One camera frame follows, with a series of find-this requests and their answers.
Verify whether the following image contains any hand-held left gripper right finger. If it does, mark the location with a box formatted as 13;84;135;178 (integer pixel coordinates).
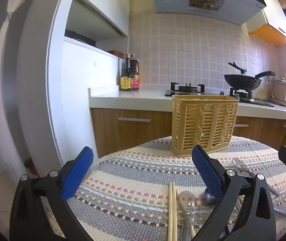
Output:
192;144;276;241

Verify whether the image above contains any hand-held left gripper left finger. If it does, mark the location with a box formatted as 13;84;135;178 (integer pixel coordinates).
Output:
9;146;94;241

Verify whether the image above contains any small metal spoon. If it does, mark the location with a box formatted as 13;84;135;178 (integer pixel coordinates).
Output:
203;188;218;204

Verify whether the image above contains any long metal spoon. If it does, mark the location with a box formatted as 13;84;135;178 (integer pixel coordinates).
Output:
232;157;282;196

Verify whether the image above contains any yellow plastic utensil basket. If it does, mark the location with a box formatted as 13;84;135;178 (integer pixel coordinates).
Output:
170;95;240;157

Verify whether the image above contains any wooden chopstick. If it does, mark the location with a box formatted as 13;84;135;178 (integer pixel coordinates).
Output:
172;182;178;241
168;182;173;241

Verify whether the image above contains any striped woven tablecloth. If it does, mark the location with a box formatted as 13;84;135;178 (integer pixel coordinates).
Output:
46;136;286;241

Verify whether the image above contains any wooden base cabinet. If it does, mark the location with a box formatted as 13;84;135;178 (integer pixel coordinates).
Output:
91;108;286;158

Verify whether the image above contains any beige rice cooker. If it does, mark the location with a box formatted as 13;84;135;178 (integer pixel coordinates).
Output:
271;78;286;101

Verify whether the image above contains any black gas stove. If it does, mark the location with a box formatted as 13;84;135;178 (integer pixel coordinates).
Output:
165;82;275;106

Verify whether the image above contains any black wok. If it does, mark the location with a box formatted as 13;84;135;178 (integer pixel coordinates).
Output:
223;71;276;91

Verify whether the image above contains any white kitchen countertop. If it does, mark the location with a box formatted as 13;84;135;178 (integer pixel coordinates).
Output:
88;84;286;121

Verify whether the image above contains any black spatula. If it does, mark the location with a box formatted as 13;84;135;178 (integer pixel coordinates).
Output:
228;62;247;74

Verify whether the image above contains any tall soy sauce bottle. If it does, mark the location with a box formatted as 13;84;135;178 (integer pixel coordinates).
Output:
120;54;133;91

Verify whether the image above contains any wide dark sauce bottle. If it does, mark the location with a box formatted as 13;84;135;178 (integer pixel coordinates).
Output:
129;54;140;91

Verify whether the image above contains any white curtain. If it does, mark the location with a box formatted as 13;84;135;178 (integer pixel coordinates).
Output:
0;0;34;181

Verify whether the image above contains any white range hood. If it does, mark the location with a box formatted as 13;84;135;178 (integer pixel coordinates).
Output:
147;0;267;26

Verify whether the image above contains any grey metal utensil handle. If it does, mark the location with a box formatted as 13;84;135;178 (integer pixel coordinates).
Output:
273;206;286;218

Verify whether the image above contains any long silver drawer handle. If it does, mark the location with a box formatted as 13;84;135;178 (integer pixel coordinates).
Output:
118;117;151;123

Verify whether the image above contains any orange wall cabinet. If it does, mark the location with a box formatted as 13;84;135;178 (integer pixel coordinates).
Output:
238;0;286;46

